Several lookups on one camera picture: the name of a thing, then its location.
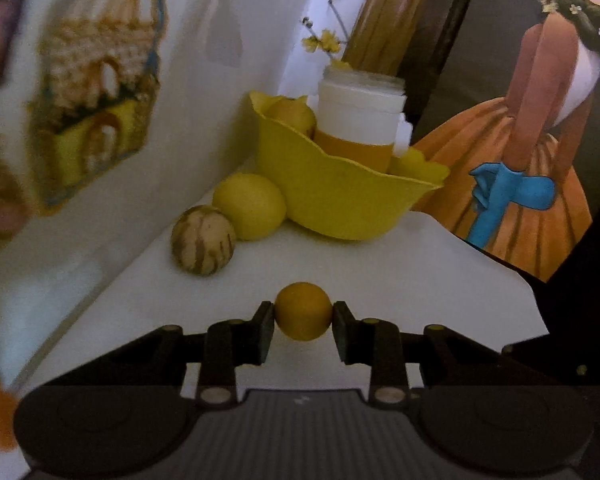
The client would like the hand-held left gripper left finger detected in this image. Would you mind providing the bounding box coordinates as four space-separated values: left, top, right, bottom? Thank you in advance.
45 301 276 407

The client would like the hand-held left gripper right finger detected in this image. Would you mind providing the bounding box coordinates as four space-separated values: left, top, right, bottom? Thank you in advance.
332 301 563 407

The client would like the small orange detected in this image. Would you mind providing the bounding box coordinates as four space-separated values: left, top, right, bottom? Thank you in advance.
274 282 333 342

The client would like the yellow wavy plastic bowl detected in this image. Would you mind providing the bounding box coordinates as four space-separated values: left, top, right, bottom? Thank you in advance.
249 90 451 241

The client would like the white cartoon printed tablecloth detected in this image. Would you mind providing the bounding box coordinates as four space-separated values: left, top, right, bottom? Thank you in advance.
10 155 551 396

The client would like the striped pepino melon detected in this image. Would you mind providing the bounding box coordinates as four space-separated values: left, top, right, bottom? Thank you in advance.
171 205 237 277

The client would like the large yellow lemon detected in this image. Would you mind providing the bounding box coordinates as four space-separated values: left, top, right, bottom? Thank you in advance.
212 173 287 241

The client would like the white jar with orange label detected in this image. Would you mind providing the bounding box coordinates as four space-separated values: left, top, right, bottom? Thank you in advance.
314 65 413 173

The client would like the small lemon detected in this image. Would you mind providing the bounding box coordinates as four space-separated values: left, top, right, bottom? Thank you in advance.
267 96 317 138

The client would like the brown striped house sticker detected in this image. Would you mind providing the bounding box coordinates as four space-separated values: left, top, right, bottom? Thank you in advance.
30 0 166 216

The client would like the yellow flower sprig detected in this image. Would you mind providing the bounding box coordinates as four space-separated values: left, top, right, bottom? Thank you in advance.
300 0 351 53

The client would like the orange dress wall poster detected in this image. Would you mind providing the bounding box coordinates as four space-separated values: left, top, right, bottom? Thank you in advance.
410 0 600 283

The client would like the dark wooden frame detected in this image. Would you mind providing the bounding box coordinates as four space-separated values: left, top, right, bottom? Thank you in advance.
405 0 483 128

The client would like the wooden post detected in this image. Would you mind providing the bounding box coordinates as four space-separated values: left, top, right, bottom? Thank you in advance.
340 0 443 78

